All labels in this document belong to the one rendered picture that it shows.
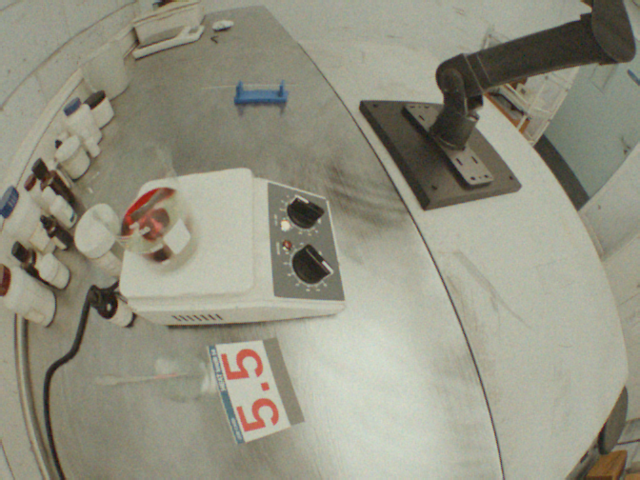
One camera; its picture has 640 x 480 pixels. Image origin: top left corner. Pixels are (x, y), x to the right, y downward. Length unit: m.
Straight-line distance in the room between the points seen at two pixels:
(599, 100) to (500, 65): 2.66
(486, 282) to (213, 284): 0.31
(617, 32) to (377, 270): 0.42
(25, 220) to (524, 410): 0.72
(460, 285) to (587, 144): 2.78
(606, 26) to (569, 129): 2.78
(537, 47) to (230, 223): 0.39
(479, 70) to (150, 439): 0.58
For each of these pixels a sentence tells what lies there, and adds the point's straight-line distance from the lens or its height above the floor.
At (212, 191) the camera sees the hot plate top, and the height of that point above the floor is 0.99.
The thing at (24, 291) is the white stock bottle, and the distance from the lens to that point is 0.40.
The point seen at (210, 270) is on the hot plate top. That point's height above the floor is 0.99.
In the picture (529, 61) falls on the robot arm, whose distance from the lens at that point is 0.38.
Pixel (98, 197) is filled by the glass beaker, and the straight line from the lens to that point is 0.20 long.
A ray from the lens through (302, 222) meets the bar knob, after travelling 0.26.
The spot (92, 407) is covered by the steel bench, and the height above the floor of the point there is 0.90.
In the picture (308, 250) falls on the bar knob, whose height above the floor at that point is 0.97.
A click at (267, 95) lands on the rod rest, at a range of 0.52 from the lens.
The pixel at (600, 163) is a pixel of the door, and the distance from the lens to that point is 2.99.
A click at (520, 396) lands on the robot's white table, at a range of 0.39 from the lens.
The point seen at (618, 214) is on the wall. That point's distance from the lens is 3.00.
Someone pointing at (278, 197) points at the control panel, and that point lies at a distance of 0.26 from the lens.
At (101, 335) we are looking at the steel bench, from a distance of 0.36.
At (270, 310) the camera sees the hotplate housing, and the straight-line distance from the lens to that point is 0.22.
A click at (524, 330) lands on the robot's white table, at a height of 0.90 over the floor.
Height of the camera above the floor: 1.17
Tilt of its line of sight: 60 degrees down
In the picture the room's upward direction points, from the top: 9 degrees clockwise
